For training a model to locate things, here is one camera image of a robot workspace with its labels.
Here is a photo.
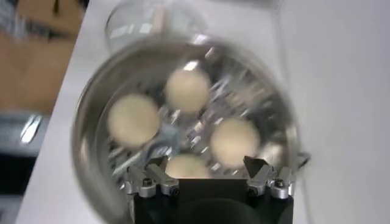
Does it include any glass pot lid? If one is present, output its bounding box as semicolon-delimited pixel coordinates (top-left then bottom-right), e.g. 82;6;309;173
104;0;211;52

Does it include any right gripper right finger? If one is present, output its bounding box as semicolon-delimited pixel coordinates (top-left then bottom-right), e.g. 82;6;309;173
243;155;296;200

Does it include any white steamed baozi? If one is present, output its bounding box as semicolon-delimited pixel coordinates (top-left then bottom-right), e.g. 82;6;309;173
209;117;261;169
107;93;161;149
165;153;211;180
164;66;211;114

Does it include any stainless steel steamer basket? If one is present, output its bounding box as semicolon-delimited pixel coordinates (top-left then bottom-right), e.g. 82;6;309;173
70;33;305;224

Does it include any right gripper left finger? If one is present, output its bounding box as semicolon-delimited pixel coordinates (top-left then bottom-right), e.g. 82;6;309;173
123;155;180;199

